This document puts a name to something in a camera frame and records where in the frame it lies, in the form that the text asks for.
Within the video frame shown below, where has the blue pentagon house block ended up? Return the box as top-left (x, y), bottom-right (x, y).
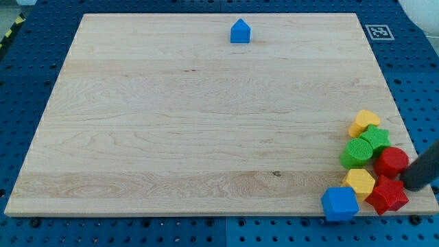
top-left (230, 19), bottom-right (251, 43)

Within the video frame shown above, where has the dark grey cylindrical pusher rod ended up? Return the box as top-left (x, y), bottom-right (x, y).
top-left (399, 141), bottom-right (438, 191)

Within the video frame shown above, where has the green cylinder block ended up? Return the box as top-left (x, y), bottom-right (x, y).
top-left (340, 138), bottom-right (373, 169)

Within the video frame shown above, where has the light wooden board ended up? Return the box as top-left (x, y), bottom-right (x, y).
top-left (3, 12), bottom-right (439, 217)

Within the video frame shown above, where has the green star block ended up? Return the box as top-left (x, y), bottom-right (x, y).
top-left (359, 125), bottom-right (392, 157)

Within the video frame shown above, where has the white fiducial marker tag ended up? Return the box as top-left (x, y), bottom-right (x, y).
top-left (365, 24), bottom-right (394, 40)

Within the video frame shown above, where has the white round object top right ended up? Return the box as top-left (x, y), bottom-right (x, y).
top-left (399, 0), bottom-right (438, 36)

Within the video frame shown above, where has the yellow hexagon block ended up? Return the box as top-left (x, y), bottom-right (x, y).
top-left (341, 169), bottom-right (375, 202)

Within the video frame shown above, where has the blue cube block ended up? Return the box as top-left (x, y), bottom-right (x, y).
top-left (321, 187), bottom-right (359, 222)

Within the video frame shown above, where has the yellow heart block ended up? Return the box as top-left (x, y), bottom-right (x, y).
top-left (348, 110), bottom-right (381, 138)

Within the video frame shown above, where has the yellow black hazard tape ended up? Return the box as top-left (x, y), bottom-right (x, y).
top-left (1, 12), bottom-right (26, 50)

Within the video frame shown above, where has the red star block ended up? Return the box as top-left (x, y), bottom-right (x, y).
top-left (365, 175), bottom-right (410, 215)

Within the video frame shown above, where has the red cylinder block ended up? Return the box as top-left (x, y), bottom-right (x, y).
top-left (373, 147), bottom-right (409, 179)

